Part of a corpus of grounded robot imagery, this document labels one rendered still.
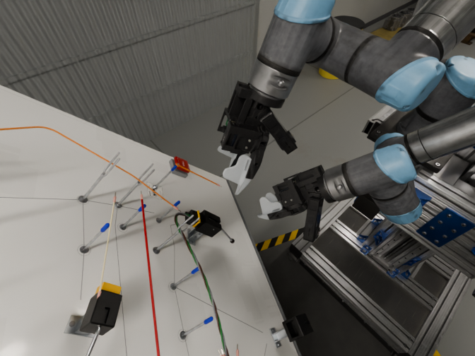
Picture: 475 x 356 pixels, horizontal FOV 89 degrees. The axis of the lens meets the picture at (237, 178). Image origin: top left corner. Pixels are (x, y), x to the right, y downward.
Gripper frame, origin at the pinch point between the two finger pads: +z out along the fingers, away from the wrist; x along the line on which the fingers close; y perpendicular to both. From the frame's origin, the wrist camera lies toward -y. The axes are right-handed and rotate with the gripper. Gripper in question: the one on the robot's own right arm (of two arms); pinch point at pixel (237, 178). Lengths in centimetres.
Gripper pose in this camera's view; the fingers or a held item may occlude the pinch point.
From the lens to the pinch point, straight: 54.4
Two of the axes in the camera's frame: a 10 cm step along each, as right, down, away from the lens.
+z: -3.5, 7.4, 5.8
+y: -9.2, -1.6, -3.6
